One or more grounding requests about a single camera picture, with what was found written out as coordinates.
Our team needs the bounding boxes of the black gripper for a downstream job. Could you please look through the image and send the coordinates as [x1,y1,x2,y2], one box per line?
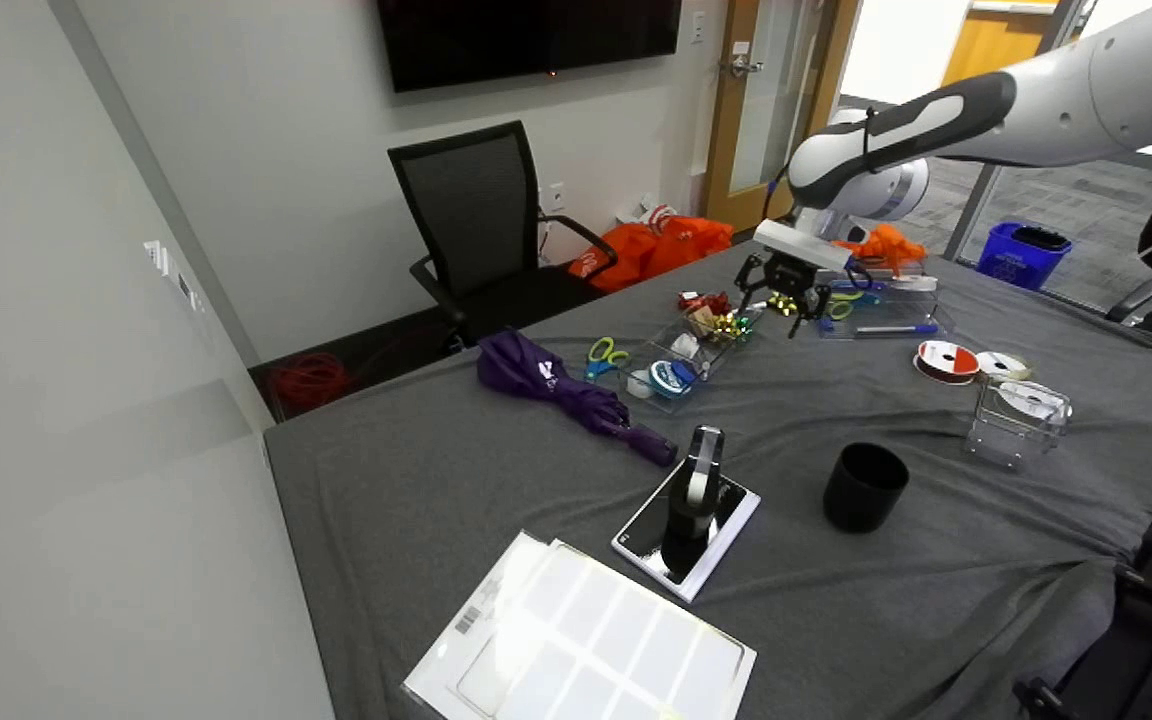
[735,253,826,325]

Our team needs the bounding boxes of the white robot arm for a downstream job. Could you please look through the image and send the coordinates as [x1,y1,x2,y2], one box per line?
[750,8,1152,290]

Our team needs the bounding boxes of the clear compartment case right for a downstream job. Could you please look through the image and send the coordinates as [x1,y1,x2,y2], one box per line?
[816,278,944,339]

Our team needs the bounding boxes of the orange cloth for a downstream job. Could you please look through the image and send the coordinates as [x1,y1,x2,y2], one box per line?
[850,223,928,271]

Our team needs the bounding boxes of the orange bag on floor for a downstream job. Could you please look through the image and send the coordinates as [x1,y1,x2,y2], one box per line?
[565,215,735,292]

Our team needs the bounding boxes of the red and white ribbon spool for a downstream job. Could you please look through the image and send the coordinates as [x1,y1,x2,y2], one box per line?
[911,339,978,381]

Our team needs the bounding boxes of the green blue scissors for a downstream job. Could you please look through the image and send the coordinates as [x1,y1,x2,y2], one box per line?
[585,338,628,381]

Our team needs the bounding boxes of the black cup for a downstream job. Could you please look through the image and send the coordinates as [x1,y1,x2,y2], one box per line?
[822,444,909,534]

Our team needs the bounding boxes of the cream ribbon spool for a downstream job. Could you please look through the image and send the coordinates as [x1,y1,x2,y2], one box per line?
[975,351,1026,381]

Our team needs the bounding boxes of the blue bin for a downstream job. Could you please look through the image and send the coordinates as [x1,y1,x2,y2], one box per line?
[975,223,1072,290]

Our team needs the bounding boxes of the black tape dispenser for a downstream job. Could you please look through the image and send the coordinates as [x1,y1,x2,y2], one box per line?
[661,425,723,582]

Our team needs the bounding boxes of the grey table cloth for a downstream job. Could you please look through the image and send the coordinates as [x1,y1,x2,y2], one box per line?
[266,264,1152,720]

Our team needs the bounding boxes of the small clear plastic box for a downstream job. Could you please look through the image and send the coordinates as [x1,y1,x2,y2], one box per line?
[968,381,1072,468]

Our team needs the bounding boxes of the purple folded umbrella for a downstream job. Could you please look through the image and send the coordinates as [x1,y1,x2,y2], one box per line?
[475,333,676,468]

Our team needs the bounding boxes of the black office chair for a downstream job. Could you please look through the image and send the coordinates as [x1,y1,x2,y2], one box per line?
[388,120,615,349]

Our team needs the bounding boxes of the white label sheet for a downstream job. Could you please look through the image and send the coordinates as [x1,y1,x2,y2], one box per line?
[403,534,756,720]

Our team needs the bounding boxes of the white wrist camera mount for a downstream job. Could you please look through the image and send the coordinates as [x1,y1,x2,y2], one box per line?
[750,222,850,271]

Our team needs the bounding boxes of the wall mounted television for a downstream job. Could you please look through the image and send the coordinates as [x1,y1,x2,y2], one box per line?
[374,0,682,92]

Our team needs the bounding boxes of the red cable coil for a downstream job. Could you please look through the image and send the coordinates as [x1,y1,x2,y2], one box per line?
[266,349,358,416]

